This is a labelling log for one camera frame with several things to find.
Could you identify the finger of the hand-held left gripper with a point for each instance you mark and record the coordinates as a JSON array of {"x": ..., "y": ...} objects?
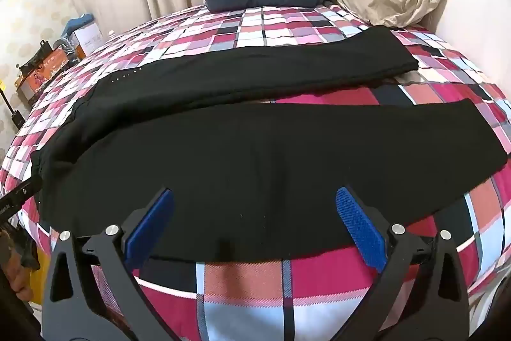
[{"x": 31, "y": 186}]

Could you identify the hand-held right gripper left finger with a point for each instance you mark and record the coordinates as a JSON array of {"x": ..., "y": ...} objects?
[{"x": 153, "y": 223}]

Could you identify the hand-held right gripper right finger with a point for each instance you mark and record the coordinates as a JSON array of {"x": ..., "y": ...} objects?
[{"x": 359, "y": 225}]

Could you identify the black pants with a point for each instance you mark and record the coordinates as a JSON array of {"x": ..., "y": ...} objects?
[{"x": 239, "y": 165}]

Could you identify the person's left hand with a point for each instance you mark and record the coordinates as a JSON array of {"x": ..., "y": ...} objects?
[{"x": 16, "y": 283}]

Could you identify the orange box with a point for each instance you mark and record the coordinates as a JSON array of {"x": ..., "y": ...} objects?
[{"x": 44, "y": 75}]

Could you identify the plaid bed blanket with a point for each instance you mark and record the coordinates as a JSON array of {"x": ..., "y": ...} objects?
[{"x": 247, "y": 293}]

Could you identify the white cardboard box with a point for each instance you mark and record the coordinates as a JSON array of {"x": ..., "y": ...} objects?
[{"x": 90, "y": 39}]

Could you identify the blue cloth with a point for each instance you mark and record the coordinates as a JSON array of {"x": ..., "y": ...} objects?
[{"x": 76, "y": 24}]

